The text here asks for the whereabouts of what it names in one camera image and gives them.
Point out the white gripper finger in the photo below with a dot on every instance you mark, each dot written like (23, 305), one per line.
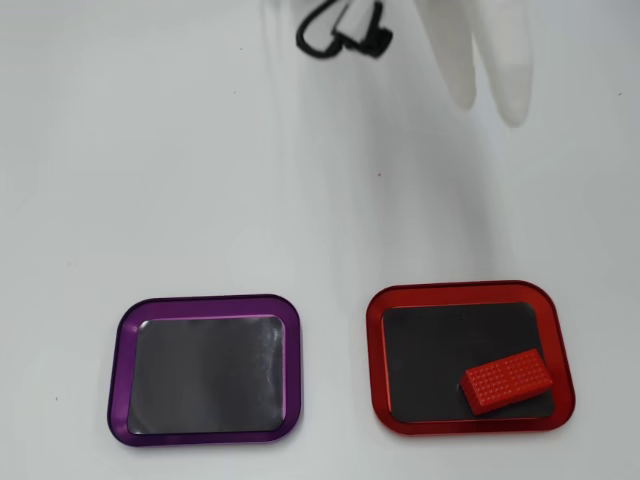
(510, 75)

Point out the red studded rectangular block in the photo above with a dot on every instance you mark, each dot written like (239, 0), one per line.
(505, 382)

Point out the red metal dish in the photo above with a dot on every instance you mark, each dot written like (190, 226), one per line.
(562, 350)

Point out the black mat in red dish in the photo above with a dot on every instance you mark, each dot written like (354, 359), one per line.
(425, 360)

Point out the black mat in purple dish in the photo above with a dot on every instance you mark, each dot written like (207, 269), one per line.
(205, 375)

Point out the purple metal dish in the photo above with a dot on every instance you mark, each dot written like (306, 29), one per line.
(120, 380)

